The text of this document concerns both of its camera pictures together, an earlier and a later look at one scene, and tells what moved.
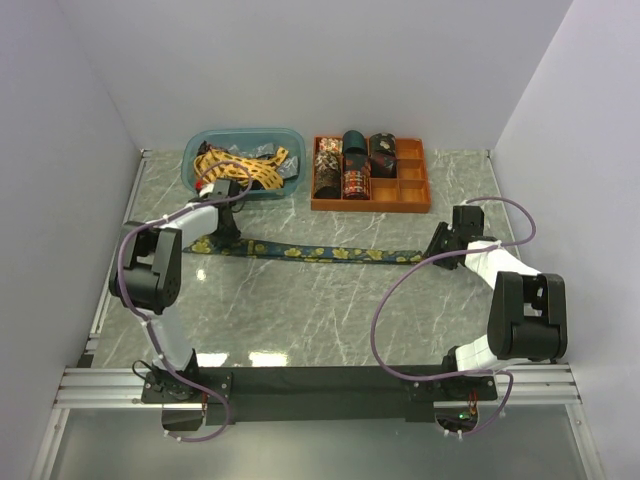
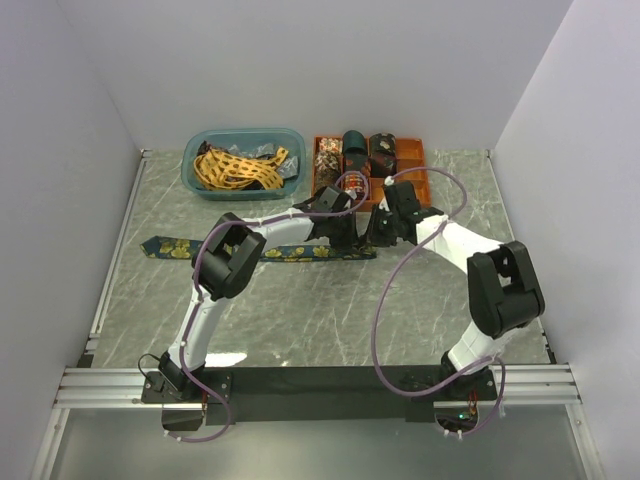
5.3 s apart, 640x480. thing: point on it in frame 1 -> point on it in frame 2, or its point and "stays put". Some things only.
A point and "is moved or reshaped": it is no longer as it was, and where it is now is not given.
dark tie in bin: x=204 y=148 stays put
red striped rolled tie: x=356 y=185 stays put
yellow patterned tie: x=215 y=164 stays put
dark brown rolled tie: x=327 y=184 stays put
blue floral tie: x=239 y=247 is moved or reshaped
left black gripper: x=230 y=235 -> x=352 y=240
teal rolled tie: x=354 y=144 stays put
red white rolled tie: x=331 y=144 stays put
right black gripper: x=443 y=229 -> x=373 y=237
